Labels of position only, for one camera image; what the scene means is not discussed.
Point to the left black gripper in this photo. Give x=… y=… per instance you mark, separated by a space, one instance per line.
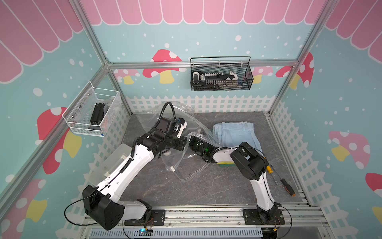
x=182 y=141

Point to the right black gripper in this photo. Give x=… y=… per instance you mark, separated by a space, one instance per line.
x=191 y=140

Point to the yellow green garment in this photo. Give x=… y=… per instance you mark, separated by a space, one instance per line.
x=225 y=163

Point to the clear plastic vacuum bag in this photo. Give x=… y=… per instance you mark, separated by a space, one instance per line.
x=184 y=164

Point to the light blue garment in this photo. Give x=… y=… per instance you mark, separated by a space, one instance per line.
x=232 y=134

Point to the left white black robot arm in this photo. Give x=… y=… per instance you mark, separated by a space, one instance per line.
x=102 y=202

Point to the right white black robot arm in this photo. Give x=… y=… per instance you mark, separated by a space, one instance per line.
x=252 y=165

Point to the translucent plastic storage box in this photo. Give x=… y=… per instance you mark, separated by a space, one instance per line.
x=107 y=167

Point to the white black items in basket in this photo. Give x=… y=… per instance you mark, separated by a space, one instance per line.
x=215 y=81

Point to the yellow black screwdriver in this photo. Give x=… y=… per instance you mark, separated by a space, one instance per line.
x=271 y=172

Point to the black part in white basket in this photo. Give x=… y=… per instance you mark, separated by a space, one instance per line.
x=97 y=117

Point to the small green circuit board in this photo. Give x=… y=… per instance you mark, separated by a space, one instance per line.
x=144 y=232

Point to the white wire mesh basket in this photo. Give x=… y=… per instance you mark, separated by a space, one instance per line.
x=79 y=113

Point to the black wire mesh basket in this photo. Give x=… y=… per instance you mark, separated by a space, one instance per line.
x=227 y=73

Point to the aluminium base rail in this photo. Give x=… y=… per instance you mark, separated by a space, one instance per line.
x=302 y=221

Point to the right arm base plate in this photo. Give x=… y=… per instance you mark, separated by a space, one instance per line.
x=252 y=217

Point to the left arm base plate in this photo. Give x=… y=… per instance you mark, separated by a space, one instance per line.
x=156 y=217

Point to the black handled screwdriver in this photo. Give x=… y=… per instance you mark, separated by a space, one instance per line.
x=286 y=185

